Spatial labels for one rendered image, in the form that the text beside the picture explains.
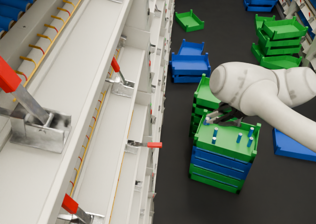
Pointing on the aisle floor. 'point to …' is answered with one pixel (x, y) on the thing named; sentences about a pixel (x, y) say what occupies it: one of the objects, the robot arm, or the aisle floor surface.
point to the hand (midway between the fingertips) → (214, 117)
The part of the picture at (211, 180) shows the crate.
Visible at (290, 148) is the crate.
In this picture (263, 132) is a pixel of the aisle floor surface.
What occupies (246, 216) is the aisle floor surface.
